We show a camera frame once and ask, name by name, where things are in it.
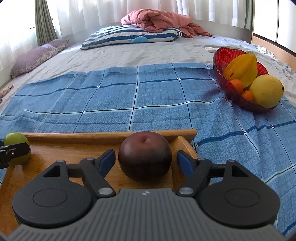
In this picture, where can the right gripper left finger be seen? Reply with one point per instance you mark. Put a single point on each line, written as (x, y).
(93, 172)

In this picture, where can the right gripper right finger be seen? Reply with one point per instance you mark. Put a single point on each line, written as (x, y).
(198, 173)

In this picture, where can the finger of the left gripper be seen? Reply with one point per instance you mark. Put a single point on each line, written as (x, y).
(16, 154)

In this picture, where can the green apple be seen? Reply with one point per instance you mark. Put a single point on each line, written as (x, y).
(15, 137)

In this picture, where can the dark purple plum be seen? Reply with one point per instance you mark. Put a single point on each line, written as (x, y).
(145, 156)

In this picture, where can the wooden serving tray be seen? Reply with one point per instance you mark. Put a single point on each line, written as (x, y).
(47, 148)

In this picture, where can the pink clothes pile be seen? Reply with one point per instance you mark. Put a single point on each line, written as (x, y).
(5, 91)

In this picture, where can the blue plaid blanket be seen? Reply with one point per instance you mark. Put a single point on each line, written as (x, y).
(170, 96)

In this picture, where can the small orange in bowl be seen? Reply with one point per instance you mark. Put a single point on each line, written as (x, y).
(238, 85)
(247, 95)

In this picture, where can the purple pillow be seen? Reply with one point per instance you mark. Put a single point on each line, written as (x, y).
(35, 57)

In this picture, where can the red glass fruit bowl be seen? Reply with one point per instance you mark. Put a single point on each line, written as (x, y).
(222, 57)

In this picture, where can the yellow pear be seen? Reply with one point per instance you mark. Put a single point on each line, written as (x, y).
(267, 90)

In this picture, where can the yellow starfruit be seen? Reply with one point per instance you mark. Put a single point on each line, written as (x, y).
(243, 67)

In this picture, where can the grey bed sheet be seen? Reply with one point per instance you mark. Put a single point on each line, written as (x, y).
(73, 59)

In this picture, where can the green curtain left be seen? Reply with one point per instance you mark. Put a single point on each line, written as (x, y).
(45, 31)

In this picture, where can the green curtain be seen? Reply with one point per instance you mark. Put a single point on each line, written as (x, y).
(45, 31)
(249, 15)

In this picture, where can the white clothes at right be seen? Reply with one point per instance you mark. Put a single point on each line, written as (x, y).
(263, 50)

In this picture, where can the blue striped pillow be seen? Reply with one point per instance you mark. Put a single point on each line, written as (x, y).
(128, 34)

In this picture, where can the green curtain right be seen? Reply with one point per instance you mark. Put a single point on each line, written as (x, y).
(249, 15)

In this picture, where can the pink crumpled quilt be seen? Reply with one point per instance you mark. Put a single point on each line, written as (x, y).
(156, 21)

